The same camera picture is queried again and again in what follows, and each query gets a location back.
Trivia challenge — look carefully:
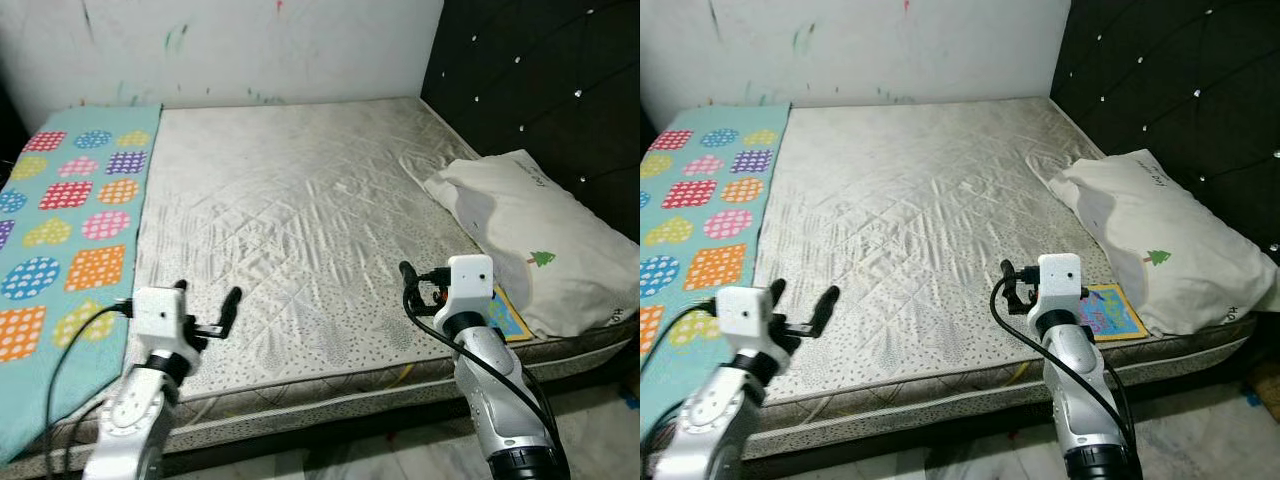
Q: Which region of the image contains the blue children's picture book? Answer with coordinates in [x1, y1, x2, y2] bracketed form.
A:
[1075, 282, 1150, 344]
[478, 284, 537, 345]

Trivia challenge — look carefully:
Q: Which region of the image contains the white pillow with green tree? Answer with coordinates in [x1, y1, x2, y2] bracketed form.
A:
[421, 149, 631, 340]
[1047, 149, 1280, 338]

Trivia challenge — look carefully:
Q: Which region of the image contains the teal blanket with colourful shapes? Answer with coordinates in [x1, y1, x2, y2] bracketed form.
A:
[640, 103, 794, 446]
[0, 103, 164, 467]

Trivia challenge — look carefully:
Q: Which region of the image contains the white quilted mattress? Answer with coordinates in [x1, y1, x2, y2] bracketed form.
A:
[40, 96, 641, 451]
[745, 96, 1263, 441]

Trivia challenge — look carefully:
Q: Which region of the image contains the black tufted headboard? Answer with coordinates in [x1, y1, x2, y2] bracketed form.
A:
[420, 0, 641, 246]
[1050, 0, 1280, 251]

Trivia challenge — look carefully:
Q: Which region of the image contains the brown floor mat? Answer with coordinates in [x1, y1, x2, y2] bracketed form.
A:
[1245, 355, 1280, 421]

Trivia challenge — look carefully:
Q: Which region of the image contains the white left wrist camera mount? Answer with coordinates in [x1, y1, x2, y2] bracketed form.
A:
[132, 285, 203, 369]
[714, 284, 798, 369]

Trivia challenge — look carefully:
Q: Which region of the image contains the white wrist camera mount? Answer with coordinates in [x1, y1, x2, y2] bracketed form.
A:
[1029, 252, 1088, 339]
[432, 254, 498, 339]
[714, 284, 798, 369]
[132, 285, 203, 369]

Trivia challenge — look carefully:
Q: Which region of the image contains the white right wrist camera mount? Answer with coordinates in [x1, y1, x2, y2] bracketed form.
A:
[1029, 252, 1088, 339]
[432, 254, 498, 339]

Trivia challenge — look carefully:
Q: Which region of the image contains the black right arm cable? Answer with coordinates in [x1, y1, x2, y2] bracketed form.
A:
[989, 280, 1133, 446]
[402, 288, 559, 449]

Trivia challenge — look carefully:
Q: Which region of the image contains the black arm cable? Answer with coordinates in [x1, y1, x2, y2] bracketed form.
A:
[640, 298, 719, 480]
[402, 288, 559, 449]
[989, 280, 1133, 446]
[44, 298, 137, 480]

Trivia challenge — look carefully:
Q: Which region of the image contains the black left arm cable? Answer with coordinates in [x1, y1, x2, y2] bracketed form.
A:
[44, 298, 137, 480]
[640, 298, 719, 480]

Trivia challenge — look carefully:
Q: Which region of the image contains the dark bed frame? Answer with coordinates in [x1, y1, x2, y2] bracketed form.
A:
[0, 340, 641, 476]
[740, 335, 1280, 471]

